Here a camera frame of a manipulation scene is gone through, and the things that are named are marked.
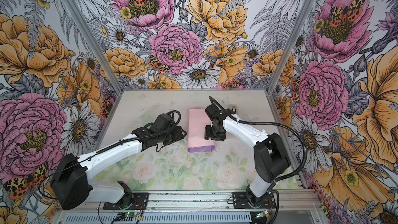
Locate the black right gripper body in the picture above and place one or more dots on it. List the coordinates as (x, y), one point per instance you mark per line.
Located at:
(219, 133)

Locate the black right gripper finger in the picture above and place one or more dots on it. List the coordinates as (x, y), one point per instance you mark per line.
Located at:
(208, 128)
(210, 136)

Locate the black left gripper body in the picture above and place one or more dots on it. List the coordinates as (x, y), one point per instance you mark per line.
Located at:
(167, 137)

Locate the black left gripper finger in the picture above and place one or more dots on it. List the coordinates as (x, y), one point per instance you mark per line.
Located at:
(178, 129)
(178, 136)

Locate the purple wrapping paper sheet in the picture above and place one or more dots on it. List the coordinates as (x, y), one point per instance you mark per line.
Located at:
(197, 122)

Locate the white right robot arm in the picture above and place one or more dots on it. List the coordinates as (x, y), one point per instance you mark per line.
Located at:
(270, 154)

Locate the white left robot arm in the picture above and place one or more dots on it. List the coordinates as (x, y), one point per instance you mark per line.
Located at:
(73, 184)

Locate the grey tape dispenser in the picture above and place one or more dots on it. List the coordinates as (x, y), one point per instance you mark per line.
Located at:
(233, 108)

